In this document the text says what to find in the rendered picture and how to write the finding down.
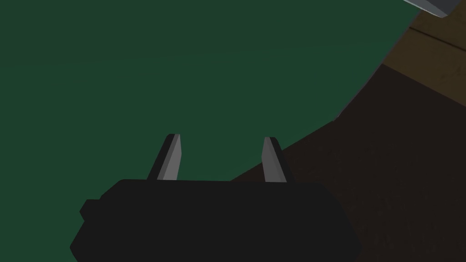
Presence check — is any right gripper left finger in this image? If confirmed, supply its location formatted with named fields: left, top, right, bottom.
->
left=147, top=133, right=182, bottom=181

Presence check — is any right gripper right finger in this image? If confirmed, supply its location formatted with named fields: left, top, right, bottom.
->
left=261, top=136, right=294, bottom=183

